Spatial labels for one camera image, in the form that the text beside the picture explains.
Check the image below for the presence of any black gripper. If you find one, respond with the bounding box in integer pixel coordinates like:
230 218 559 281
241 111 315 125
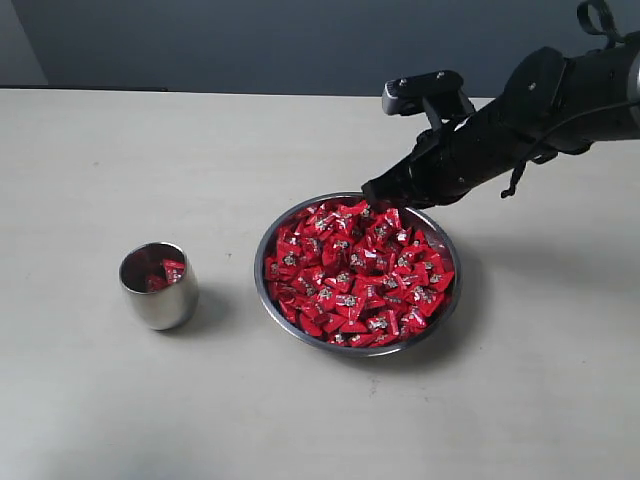
361 99 535 210

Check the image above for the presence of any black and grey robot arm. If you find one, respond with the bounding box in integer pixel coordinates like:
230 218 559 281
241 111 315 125
362 1 639 209

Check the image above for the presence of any stainless steel bowl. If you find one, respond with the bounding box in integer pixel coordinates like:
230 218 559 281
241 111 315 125
253 191 464 358

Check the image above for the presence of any pile of red wrapped candies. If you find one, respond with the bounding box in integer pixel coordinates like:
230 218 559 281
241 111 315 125
263 197 456 349

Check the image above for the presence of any stainless steel cup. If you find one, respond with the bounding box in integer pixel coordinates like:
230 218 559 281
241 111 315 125
119 242 199 331

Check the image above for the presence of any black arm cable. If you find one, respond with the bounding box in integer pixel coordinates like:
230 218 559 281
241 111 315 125
499 99 640 200

